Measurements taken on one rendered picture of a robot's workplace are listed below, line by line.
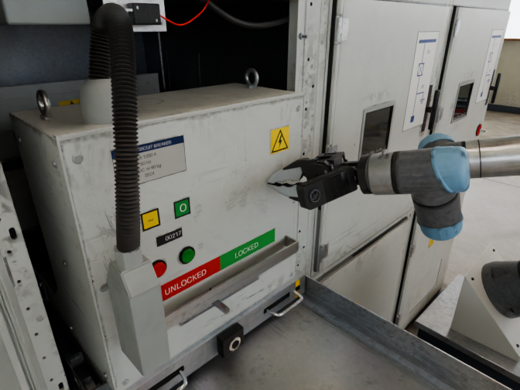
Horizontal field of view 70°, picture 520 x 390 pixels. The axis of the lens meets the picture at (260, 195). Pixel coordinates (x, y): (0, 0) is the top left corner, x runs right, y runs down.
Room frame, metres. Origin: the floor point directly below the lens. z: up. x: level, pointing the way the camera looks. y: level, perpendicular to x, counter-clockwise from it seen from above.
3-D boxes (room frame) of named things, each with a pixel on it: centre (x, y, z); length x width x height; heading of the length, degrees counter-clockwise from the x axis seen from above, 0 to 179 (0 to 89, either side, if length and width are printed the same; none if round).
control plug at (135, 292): (0.43, 0.18, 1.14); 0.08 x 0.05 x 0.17; 45
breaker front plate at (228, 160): (0.62, 0.08, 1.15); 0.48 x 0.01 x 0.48; 135
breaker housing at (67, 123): (0.81, 0.26, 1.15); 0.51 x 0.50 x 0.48; 45
